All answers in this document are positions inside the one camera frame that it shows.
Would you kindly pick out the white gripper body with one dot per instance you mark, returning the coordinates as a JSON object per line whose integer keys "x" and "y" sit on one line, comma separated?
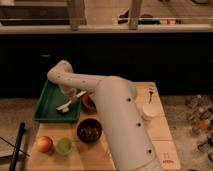
{"x": 67, "y": 90}

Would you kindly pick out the white handled brush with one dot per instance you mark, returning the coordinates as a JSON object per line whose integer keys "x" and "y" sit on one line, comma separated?
{"x": 65, "y": 107}

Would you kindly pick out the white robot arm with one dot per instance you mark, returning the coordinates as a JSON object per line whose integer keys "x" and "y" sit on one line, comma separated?
{"x": 129, "y": 143}

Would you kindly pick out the green plastic tray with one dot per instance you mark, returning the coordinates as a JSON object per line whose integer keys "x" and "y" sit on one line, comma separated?
{"x": 50, "y": 98}

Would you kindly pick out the dark brown bowl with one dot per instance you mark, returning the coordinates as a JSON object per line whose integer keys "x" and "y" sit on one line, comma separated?
{"x": 89, "y": 130}

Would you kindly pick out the green lime cup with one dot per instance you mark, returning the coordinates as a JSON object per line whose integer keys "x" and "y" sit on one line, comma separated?
{"x": 63, "y": 146}

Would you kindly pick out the red yellow apple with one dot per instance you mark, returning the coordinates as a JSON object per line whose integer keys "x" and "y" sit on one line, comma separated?
{"x": 44, "y": 144}

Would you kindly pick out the black pole stand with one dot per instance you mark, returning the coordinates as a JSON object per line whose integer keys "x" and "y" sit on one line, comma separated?
{"x": 15, "y": 154}

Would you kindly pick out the small white cup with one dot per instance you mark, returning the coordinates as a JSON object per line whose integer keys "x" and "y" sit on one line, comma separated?
{"x": 149, "y": 111}

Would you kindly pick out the wooden railing post left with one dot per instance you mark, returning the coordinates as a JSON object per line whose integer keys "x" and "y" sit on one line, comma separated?
{"x": 76, "y": 13}

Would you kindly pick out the wooden railing post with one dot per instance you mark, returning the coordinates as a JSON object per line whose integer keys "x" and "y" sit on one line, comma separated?
{"x": 76, "y": 13}
{"x": 134, "y": 14}

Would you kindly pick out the wooden railing post right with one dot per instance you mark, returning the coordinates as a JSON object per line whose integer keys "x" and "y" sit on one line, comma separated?
{"x": 134, "y": 14}

